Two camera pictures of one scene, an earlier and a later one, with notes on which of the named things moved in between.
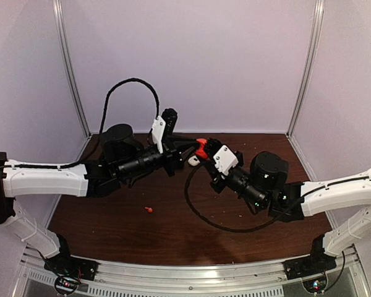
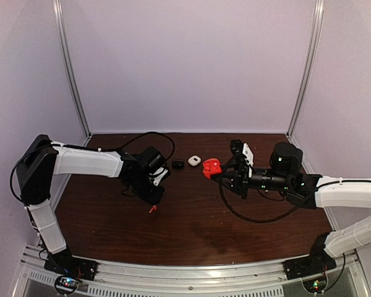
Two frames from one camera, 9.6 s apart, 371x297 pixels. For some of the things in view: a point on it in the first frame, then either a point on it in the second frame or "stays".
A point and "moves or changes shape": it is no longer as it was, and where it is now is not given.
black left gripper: x=173 y=151 → x=153 y=199
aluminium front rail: x=344 y=277 stays
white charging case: x=193 y=161 stays
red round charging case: x=201 y=151 moves or changes shape
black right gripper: x=215 y=175 → x=240 y=182
